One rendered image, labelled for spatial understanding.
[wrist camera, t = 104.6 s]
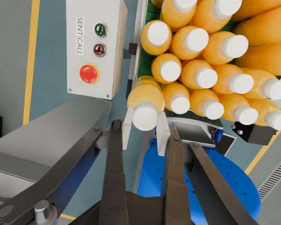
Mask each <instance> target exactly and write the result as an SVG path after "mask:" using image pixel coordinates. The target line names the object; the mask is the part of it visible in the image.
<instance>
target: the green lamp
mask: <svg viewBox="0 0 281 225"><path fill-rule="evenodd" d="M94 31H95V33H96V34H97V35H98V36H100V37H101V36H104V35H105V33H106V27H105V26H104V25H103V24H101V23H98V24H96V25H95V27H94Z"/></svg>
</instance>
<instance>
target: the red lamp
mask: <svg viewBox="0 0 281 225"><path fill-rule="evenodd" d="M93 51H94V53H95V54H96V55H98V56H101V55H103V54H104V52H105V48H104V46H103V45H102V44H96V45H94V48H93Z"/></svg>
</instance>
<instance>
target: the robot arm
mask: <svg viewBox="0 0 281 225"><path fill-rule="evenodd" d="M133 110H134V106H131V105H130V106H129V108H128V111H127V114H126V117H125V119H116V120H112V121H111V125H110V130H103V128H102V127H99V126H93V127H91V128H90V129H89V130H88V131H87V132H86V133H85V134H84V135H83V136H82V137H81V138H80V139H79V140H78V141H77V142H76V143H75V144H74V145H73V146H72V147H71V148H70V149H69V150H68V151H67V152H66V153H65V154H64V155H63V156H62V157H61V158H60V159H59V160H58V161H57V162H56V163H55V164H54V165H53V166H52V167H51V168H50V169H49V170H48V171H47V172H46V173H45V174H44V175H43V176H42V177H41V178H40V179H39V180H38V181H37V182H36V183H35V184H33V185H31V186H30V187H28V188H27V189H25V190H23V191H22V192H20V193H19V194H17V195H15V196H14V197H12V198H3V197H0V225H57V224H58V221H57V219H58V218H59V217H60V215H61V214H62V213H63V211H64V210H65V208H66V206H67V205H68V203H69V202H70V200H71V198H72V197H73V195H74V194H75V192H76V190H77V189H78V187H79V186H80V184H81V182H82V181H83V179H84V177H85V176H86V174H87V173H88V171H89V169H90V168H91V166H92V164H93V163H94V161H95V160H96V158H97V157H98V155H99V153H100V152H101V149H107V159H106V167H105V173H104V181H103V191H102V199H101V200H100V201H98V202H97V203H96V204H95V205H93V206H92V207H90V208H89V209H88V210H87V211H85V212H84V213H83V214H81V215H80V216H79V217H77V218H76V219H75V220H73V221H72V222H71V223H70V224H68V225H196V224H195V223H194V222H193V221H192V220H191V216H190V202H189V192H188V186H187V185H185V174H184V168H185V170H186V172H187V175H188V177H189V180H190V182H191V185H192V187H193V190H194V192H195V194H196V196H197V199H198V202H199V204H200V206H201V209H202V211H203V214H204V216H205V219H206V221H207V223H208V225H259V224H258V223H257V222H256V221H255V220H254V219H253V218H252V217H251V216H250V214H249V213H248V211H247V210H246V208H245V207H244V206H243V204H242V203H241V201H240V200H239V199H238V197H237V196H236V194H235V193H234V192H233V190H232V189H231V187H230V186H229V184H228V183H227V182H226V180H225V179H224V177H223V176H222V175H221V173H220V172H219V170H218V169H217V167H216V166H215V165H214V163H213V162H212V160H211V159H210V158H209V156H208V155H207V153H206V152H205V150H204V149H203V148H202V146H201V145H200V144H198V143H196V142H189V144H185V143H183V142H182V139H181V138H180V137H178V134H177V132H176V129H175V128H173V127H169V126H168V122H167V119H166V115H165V112H164V111H160V112H159V118H158V123H157V126H156V132H157V149H158V155H159V156H165V160H164V170H163V178H162V185H161V195H160V196H151V197H143V196H140V195H138V194H135V193H133V192H128V191H126V182H125V173H124V161H123V150H125V149H127V144H128V138H129V134H130V129H131V124H132V116H133ZM165 153H166V155H165Z"/></svg>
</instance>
